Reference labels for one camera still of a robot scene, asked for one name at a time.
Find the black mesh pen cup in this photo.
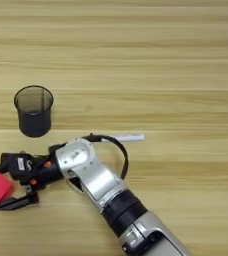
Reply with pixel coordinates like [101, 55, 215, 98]
[13, 85, 55, 139]

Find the white marker with black cap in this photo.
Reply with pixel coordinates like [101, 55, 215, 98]
[100, 132, 147, 143]

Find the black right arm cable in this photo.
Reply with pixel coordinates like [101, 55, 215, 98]
[81, 133, 130, 181]

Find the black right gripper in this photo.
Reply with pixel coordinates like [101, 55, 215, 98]
[0, 143, 67, 211]

